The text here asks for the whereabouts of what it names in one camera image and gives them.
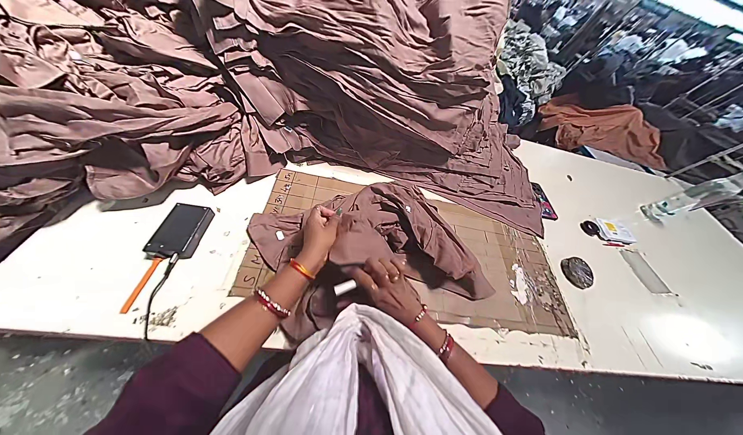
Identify person's right hand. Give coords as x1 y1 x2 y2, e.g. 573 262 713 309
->
351 257 422 327

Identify person's left hand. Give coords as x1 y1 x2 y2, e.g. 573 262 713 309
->
297 204 343 278

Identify brown garment with white stickers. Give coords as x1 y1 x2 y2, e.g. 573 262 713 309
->
247 182 497 348

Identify person's left forearm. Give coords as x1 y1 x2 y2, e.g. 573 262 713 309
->
84 257 319 435

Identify person's right forearm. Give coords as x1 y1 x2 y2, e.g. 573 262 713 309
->
408 303 546 435

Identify brown cardboard grid mat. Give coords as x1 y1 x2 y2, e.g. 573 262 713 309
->
228 168 581 339

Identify flat stack of brown garments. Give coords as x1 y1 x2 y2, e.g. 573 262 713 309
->
193 0 545 238

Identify black rectangular box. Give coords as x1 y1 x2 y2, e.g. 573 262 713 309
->
142 203 215 260

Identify dark phone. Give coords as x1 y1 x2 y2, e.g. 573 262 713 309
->
531 182 558 221

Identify dark round disc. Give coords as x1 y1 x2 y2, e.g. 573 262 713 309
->
560 257 595 290

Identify orange flat strip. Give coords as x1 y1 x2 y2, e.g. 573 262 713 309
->
120 257 164 315

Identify tangled pile of brown garments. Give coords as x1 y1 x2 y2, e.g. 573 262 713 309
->
0 0 288 276

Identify white box with yellow label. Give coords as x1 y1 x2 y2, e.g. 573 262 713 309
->
595 218 637 245

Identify pile of whitish cloths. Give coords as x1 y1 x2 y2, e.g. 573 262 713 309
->
497 19 567 124

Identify grey translucent strip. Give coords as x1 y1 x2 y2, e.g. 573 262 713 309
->
620 249 673 296

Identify orange-brown cloth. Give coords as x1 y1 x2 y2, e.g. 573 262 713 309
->
538 93 667 170

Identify clear plastic tube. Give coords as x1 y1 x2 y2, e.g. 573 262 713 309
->
640 170 743 223

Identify dark cloth pile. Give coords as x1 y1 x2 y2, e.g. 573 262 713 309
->
634 101 743 185

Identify ceiling light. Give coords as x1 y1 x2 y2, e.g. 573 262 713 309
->
650 0 743 38

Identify black cable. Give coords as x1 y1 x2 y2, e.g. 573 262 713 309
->
143 253 179 342

